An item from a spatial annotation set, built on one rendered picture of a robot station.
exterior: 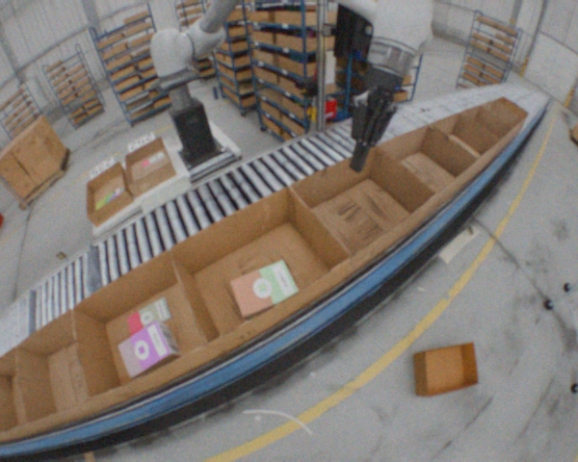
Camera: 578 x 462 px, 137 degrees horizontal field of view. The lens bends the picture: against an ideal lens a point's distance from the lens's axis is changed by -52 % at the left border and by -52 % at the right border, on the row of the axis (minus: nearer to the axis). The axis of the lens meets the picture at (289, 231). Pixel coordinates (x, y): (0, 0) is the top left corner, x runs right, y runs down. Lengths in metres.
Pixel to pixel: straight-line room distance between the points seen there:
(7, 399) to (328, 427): 1.71
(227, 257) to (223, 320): 0.21
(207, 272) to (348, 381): 1.12
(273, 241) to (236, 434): 1.26
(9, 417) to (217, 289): 1.23
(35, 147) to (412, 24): 4.86
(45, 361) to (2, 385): 0.40
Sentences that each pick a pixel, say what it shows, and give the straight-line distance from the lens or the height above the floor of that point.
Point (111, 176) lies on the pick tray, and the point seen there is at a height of 0.78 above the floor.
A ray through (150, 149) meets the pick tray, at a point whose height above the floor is 0.79.
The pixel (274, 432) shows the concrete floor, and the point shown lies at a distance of 1.61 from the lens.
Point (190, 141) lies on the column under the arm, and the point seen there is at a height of 0.89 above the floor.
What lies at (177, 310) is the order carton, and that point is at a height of 0.89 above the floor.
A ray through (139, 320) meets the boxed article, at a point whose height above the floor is 0.90.
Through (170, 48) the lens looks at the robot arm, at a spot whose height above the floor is 1.41.
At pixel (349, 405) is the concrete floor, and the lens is 1.59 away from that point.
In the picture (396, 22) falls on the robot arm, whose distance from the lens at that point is 0.49.
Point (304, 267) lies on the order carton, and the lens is 0.73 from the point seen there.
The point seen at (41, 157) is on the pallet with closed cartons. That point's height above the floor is 0.53.
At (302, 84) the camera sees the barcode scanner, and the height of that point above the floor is 1.08.
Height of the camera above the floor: 1.55
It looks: 56 degrees down
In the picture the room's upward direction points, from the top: 6 degrees counter-clockwise
